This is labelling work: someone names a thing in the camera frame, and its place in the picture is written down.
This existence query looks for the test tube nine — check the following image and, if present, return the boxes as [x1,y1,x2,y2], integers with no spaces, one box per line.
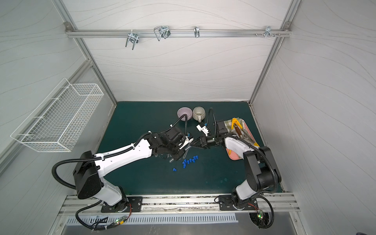
[183,149,189,159]

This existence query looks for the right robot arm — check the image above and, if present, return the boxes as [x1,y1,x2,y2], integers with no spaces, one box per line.
[193,118,282,210]

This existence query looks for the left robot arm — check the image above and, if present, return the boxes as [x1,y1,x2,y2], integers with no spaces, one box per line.
[52,126,193,206]

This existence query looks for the green table mat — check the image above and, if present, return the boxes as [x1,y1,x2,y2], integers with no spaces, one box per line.
[99,101,263,195]

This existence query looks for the grey ribbed mug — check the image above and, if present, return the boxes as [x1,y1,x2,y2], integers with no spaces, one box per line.
[193,106,206,123]

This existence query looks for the pink tray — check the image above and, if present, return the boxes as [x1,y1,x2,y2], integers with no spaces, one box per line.
[224,124,260,161]

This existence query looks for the purple bowl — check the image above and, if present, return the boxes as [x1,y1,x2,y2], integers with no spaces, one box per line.
[177,107,193,121]

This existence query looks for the yellow tongs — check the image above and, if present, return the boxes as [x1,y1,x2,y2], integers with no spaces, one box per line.
[231,117,243,130]

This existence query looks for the metal clamp three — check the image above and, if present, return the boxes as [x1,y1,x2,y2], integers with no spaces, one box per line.
[193,26,200,38]

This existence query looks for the metal clamp one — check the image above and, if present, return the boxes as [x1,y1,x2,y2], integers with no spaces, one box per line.
[125,31,139,50]

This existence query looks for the metal clamp two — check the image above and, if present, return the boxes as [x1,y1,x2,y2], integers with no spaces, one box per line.
[153,25,171,41]

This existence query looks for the metal clamp four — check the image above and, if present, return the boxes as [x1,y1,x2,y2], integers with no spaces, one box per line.
[255,26,280,38]

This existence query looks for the aluminium cross bar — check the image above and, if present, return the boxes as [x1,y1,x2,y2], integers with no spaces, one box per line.
[66,28,292,38]

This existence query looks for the brown handled utensil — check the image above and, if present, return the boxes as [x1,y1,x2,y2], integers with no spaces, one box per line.
[234,124,243,138]

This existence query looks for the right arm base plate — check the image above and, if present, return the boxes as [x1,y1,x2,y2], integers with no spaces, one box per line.
[214,195,258,211]

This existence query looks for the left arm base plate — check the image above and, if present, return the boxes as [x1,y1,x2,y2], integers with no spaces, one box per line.
[101,196,143,213]

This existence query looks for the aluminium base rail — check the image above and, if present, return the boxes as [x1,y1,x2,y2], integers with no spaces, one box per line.
[58,193,301,216]

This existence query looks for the white wire basket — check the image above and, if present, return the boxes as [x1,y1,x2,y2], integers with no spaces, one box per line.
[10,78,104,152]

